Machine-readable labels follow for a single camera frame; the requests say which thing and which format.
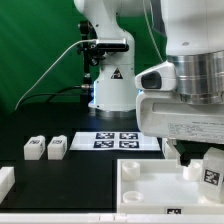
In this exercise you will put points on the white square tabletop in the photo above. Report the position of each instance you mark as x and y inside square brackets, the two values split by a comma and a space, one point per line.
[162, 186]

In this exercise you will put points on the white sheet with tags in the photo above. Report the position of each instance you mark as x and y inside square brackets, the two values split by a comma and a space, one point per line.
[131, 141]

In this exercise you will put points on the silver camera on stand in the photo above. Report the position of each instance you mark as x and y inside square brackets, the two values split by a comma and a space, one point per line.
[113, 45]

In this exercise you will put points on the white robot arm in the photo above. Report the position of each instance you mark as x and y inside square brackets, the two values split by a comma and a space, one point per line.
[179, 97]

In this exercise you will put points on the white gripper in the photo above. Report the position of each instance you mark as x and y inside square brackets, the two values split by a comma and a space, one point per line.
[164, 115]

